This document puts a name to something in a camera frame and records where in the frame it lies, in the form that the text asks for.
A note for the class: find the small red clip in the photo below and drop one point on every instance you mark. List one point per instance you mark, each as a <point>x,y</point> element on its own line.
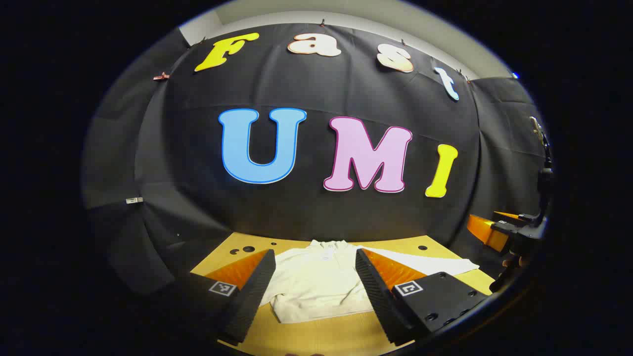
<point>161,76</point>

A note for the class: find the black backdrop cloth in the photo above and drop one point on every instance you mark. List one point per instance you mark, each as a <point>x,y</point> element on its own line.
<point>306,207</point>

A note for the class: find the small white tag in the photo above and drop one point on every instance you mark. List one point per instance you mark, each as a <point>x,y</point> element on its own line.
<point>134,200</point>

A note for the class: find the white sweatshirt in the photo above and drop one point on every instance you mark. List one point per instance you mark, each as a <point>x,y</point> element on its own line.
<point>316,282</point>

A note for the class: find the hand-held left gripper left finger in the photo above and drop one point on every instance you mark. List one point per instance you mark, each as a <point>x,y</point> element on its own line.
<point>254,291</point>

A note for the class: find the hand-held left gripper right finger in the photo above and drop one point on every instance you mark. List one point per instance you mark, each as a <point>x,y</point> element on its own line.
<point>378,296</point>

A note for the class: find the metal clamp stand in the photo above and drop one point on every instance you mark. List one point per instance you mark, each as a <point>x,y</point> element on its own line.
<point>539,131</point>

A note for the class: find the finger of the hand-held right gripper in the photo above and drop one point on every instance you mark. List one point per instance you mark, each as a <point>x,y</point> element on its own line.
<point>487,232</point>
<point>507,215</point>

